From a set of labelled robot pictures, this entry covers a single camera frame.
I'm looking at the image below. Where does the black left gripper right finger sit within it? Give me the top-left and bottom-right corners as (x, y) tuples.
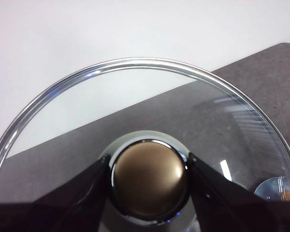
(187, 152), (265, 232)

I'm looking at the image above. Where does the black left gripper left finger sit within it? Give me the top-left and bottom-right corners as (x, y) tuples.
(35, 155), (111, 232)

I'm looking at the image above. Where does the glass lid with green knob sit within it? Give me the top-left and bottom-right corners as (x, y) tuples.
(0, 57), (290, 232)

